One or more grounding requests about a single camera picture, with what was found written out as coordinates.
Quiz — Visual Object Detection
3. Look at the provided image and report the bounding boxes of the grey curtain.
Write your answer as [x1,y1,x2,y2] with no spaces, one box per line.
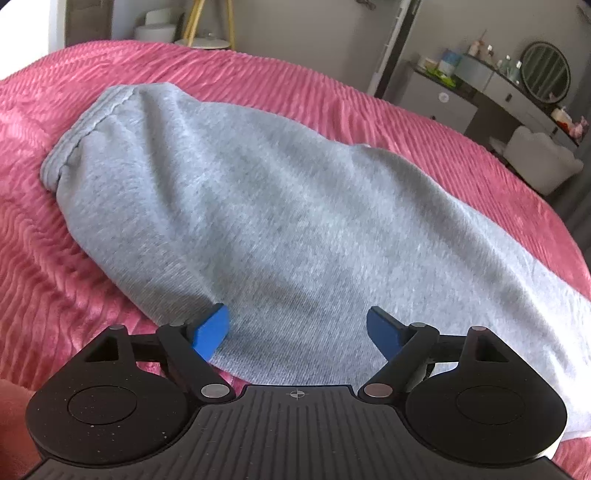
[549,138,591,264]

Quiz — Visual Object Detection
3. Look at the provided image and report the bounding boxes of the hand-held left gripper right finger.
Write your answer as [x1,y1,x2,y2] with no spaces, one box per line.
[358,305,506,402]

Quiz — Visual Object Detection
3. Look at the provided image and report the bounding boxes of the white shell-back chair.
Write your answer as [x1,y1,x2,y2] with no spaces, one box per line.
[500,124,585,198]

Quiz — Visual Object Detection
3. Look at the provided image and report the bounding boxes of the blue and white container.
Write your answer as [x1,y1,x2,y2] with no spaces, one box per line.
[438,47,463,78]

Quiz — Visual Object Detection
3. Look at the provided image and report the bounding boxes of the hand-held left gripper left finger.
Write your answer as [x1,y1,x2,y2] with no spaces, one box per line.
[85,302,234,402]

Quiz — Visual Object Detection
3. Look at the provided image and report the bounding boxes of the white dressing table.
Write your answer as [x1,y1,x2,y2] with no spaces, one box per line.
[456,52,581,149]

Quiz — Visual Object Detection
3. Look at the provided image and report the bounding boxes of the pink ribbed blanket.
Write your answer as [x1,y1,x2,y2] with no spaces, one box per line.
[0,39,591,480]

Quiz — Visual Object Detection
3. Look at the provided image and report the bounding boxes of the grey sweat pants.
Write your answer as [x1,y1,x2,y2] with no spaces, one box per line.
[39,83,591,439]

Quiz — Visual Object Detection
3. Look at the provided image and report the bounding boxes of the white round bin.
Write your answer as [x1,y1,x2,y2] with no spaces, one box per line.
[134,10,186,45]

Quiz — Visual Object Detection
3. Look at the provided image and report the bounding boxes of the round black-framed mirror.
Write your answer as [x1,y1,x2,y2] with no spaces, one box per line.
[520,41,572,103]

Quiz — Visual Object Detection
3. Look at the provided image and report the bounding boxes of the yellow-legged round side table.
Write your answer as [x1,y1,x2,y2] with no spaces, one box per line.
[181,0,237,50]

